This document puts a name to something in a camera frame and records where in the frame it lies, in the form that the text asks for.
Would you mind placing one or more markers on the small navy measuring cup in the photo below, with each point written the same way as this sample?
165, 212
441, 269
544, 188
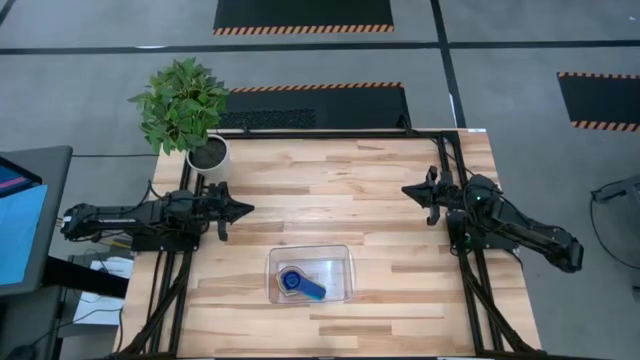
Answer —
290, 280

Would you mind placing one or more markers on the white papers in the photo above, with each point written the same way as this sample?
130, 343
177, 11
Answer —
97, 307

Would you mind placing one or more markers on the clear plastic basket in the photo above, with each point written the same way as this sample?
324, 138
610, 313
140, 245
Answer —
335, 270

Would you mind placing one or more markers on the black hazard-striped floor mat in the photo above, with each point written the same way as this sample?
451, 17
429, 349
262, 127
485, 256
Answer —
600, 100
300, 12
320, 107

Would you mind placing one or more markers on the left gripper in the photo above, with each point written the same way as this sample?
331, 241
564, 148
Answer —
215, 205

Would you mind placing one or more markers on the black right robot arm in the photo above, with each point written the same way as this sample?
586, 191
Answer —
525, 230

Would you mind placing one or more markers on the computer monitor screen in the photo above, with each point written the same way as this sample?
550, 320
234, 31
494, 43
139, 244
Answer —
15, 177

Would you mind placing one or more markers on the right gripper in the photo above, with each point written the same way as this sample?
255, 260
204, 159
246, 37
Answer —
442, 197

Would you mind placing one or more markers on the black aluminium table frame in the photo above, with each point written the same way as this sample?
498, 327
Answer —
325, 135

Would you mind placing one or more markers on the green leafy plant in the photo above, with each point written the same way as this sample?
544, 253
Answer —
180, 105

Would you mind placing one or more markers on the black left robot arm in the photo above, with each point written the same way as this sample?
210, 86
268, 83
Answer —
125, 217

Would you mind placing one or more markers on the light blue sheet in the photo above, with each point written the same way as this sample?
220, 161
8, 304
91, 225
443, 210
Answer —
20, 235

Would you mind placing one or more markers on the black desk bar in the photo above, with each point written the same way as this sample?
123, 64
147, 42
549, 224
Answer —
85, 277

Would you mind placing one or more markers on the white plant pot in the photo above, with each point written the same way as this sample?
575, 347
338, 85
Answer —
209, 154

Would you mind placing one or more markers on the grey desk top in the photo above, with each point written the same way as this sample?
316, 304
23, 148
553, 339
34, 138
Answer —
57, 165

